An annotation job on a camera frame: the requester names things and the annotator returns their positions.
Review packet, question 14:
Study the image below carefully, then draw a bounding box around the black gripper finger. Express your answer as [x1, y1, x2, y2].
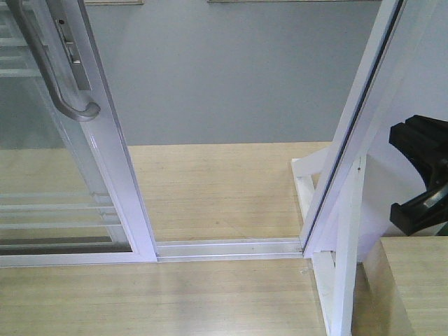
[388, 115, 447, 190]
[390, 187, 447, 235]

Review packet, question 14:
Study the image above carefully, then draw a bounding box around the grey metal door handle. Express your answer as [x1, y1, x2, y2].
[6, 1, 101, 122]

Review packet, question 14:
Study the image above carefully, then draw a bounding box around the white framed sliding glass door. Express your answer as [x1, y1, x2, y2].
[1, 1, 158, 267]

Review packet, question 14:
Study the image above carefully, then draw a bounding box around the grey door lock plate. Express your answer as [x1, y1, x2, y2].
[46, 0, 91, 91]

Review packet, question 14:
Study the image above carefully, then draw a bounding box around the light wooden box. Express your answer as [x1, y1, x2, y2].
[352, 237, 447, 335]

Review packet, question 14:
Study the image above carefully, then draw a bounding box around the white support brace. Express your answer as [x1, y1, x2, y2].
[291, 148, 366, 335]

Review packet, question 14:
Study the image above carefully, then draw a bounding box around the metal floor track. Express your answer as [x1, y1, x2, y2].
[157, 238, 302, 263]

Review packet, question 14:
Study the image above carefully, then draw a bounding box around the light wooden base platform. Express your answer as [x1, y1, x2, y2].
[1, 142, 326, 335]

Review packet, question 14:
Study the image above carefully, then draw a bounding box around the white door frame post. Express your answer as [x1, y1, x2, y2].
[299, 1, 438, 258]

